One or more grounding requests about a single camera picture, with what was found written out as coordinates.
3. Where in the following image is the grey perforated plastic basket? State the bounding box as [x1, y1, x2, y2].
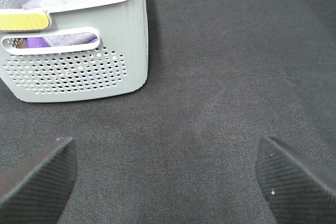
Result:
[1, 0, 149, 103]

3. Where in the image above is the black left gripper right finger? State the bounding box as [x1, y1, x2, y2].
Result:
[255, 136, 335, 223]

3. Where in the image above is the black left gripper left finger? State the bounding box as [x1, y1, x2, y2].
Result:
[1, 137, 77, 223]

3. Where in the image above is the yellow basket handle label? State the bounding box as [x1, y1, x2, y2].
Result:
[1, 13, 50, 31]

